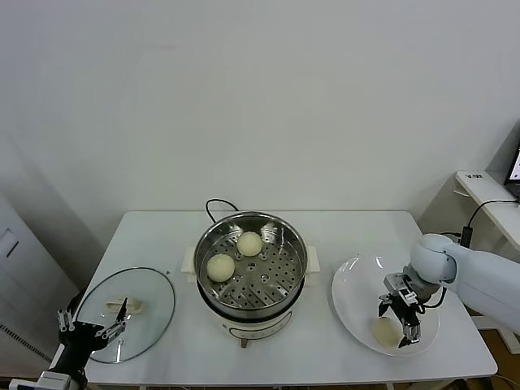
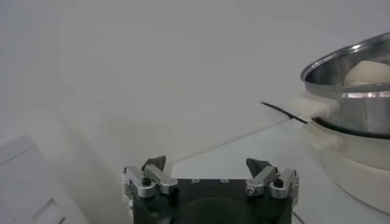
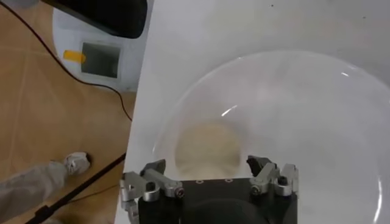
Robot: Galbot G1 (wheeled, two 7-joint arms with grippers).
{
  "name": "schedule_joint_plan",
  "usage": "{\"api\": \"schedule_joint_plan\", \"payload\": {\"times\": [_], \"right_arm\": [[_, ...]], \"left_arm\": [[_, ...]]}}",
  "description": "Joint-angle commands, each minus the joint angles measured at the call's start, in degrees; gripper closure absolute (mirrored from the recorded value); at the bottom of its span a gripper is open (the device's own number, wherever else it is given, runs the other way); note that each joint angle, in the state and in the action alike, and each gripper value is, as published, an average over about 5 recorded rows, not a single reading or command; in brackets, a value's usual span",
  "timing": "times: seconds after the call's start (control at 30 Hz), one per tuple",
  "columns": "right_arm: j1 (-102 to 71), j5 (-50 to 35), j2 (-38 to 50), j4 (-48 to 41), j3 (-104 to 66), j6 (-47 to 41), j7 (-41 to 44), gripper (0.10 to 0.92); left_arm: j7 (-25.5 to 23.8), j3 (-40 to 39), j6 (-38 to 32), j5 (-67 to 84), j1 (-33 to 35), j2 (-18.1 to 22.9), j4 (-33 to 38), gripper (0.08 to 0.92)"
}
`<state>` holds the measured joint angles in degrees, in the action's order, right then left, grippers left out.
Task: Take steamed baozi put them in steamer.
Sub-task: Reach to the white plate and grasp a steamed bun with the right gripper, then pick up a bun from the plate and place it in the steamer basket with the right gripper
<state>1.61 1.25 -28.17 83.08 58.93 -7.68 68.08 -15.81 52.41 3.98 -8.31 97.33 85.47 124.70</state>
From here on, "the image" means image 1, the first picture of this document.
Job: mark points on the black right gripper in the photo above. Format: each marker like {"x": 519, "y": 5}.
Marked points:
{"x": 402, "y": 308}

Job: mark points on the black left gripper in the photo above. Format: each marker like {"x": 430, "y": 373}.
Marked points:
{"x": 79, "y": 337}

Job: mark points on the white steamed baozi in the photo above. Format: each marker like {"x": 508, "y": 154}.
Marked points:
{"x": 384, "y": 331}
{"x": 220, "y": 268}
{"x": 249, "y": 243}

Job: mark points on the round glass pot lid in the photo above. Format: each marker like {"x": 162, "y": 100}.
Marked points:
{"x": 150, "y": 292}

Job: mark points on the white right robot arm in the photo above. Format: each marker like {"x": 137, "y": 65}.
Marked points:
{"x": 479, "y": 276}

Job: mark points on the steel electric steamer pot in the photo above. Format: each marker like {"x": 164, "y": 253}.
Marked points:
{"x": 260, "y": 284}

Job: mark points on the large white plate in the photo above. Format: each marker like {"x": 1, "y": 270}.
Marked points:
{"x": 357, "y": 292}

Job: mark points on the white metal desk foot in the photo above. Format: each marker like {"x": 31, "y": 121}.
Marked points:
{"x": 493, "y": 337}

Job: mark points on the white electric cooker base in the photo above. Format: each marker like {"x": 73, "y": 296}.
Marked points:
{"x": 256, "y": 329}

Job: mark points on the white side desk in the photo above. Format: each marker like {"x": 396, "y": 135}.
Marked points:
{"x": 487, "y": 187}

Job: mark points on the open laptop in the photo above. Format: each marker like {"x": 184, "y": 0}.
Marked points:
{"x": 514, "y": 178}

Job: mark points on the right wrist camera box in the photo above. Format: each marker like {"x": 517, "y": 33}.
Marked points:
{"x": 400, "y": 286}

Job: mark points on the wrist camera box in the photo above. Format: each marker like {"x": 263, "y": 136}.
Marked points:
{"x": 53, "y": 382}
{"x": 400, "y": 286}

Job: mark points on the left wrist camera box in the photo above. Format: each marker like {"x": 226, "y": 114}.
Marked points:
{"x": 53, "y": 382}

